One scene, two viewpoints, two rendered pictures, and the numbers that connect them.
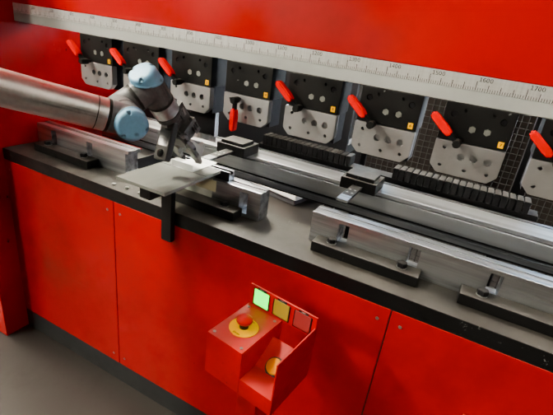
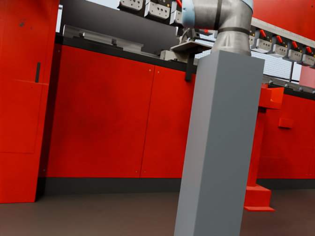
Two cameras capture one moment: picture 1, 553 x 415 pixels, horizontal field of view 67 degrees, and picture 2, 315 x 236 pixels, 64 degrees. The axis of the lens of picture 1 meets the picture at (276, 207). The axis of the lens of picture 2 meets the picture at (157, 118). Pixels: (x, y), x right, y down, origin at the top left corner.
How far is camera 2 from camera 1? 2.00 m
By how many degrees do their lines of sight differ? 54
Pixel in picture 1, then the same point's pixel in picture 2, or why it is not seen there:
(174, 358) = (181, 151)
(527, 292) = (276, 82)
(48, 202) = (98, 72)
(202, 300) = not seen: hidden behind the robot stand
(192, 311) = not seen: hidden behind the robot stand
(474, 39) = (264, 13)
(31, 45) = not seen: outside the picture
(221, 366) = (264, 99)
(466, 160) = (265, 45)
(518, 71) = (271, 22)
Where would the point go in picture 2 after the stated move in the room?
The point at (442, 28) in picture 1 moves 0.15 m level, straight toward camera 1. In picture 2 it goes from (258, 8) to (275, 3)
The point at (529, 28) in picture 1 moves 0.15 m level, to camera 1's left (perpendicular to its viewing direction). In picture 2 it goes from (272, 12) to (267, 5)
